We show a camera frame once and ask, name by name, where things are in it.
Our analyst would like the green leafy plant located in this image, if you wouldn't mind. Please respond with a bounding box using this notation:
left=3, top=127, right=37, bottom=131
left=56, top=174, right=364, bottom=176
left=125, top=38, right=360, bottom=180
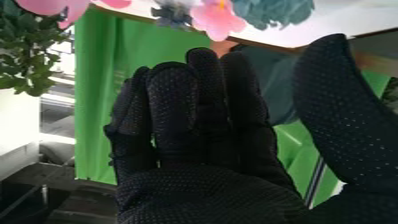
left=0, top=0, right=74, bottom=98

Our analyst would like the white sheet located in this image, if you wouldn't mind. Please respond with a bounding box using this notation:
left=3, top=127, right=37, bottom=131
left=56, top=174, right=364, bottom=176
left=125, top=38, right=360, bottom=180
left=86, top=0, right=398, bottom=50

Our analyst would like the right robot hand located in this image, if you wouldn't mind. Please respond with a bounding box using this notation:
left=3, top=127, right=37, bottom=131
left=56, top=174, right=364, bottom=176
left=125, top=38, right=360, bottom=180
left=102, top=33, right=398, bottom=224

